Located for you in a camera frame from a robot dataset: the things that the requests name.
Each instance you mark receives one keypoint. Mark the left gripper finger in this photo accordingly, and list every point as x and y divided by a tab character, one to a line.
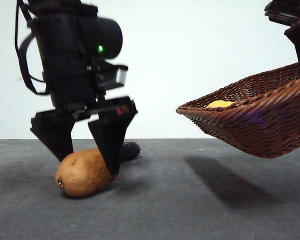
112	140
55	135

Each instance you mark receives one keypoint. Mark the dark purple eggplant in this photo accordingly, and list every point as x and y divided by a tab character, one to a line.
130	151

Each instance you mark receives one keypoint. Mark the brown potato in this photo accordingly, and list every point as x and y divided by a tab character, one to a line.
82	175

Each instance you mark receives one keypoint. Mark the brown wicker basket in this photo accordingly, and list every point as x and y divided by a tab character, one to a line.
260	127

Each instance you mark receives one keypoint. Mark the yellow corn cob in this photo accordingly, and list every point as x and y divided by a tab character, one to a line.
218	104

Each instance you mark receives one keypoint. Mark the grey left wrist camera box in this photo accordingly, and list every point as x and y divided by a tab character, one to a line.
121	76

